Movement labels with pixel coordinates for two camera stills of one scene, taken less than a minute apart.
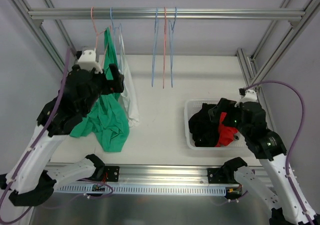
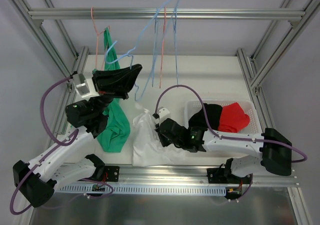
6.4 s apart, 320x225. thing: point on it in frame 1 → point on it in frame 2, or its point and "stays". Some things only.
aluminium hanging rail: [182, 14] stays
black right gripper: [230, 110] → [161, 136]
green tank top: [108, 118] stays
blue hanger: [155, 44] stays
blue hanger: [171, 34] → [174, 21]
